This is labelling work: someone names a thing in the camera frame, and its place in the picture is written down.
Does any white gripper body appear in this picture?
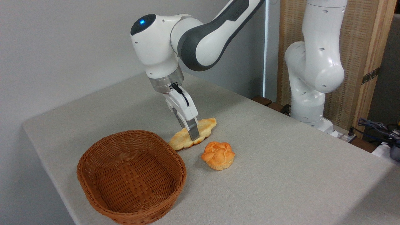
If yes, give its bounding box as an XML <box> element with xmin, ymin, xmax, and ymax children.
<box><xmin>163</xmin><ymin>87</ymin><xmax>199</xmax><ymax>123</ymax></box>

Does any brown wicker basket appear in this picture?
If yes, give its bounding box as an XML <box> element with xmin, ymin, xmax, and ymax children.
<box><xmin>77</xmin><ymin>130</ymin><xmax>187</xmax><ymax>225</ymax></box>

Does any dark brown wooden ledge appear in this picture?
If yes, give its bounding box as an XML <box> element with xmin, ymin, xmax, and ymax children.
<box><xmin>251</xmin><ymin>95</ymin><xmax>292</xmax><ymax>115</ymax></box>

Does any long braided bread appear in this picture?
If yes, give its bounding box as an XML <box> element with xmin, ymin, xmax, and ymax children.
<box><xmin>168</xmin><ymin>117</ymin><xmax>217</xmax><ymax>151</ymax></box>

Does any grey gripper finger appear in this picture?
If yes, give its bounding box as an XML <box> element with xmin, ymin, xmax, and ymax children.
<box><xmin>186</xmin><ymin>117</ymin><xmax>201</xmax><ymax>142</ymax></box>
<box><xmin>172</xmin><ymin>109</ymin><xmax>188</xmax><ymax>129</ymax></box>

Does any bundle of dark cables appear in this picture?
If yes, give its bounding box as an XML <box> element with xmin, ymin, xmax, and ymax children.
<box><xmin>352</xmin><ymin>117</ymin><xmax>400</xmax><ymax>145</ymax></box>

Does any round orange bread roll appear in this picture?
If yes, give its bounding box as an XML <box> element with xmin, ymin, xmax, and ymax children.
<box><xmin>201</xmin><ymin>142</ymin><xmax>235</xmax><ymax>171</ymax></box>

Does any white vertical strip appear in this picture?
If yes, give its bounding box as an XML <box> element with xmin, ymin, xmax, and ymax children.
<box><xmin>263</xmin><ymin>0</ymin><xmax>270</xmax><ymax>98</ymax></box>

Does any wooden woven folding screen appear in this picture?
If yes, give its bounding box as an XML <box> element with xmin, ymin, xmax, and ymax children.
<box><xmin>277</xmin><ymin>0</ymin><xmax>398</xmax><ymax>138</ymax></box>

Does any dark metal screen hinge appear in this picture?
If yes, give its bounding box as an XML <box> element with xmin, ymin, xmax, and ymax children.
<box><xmin>362</xmin><ymin>66</ymin><xmax>381</xmax><ymax>85</ymax></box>

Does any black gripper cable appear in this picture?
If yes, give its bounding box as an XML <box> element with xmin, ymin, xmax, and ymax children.
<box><xmin>171</xmin><ymin>82</ymin><xmax>190</xmax><ymax>107</ymax></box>

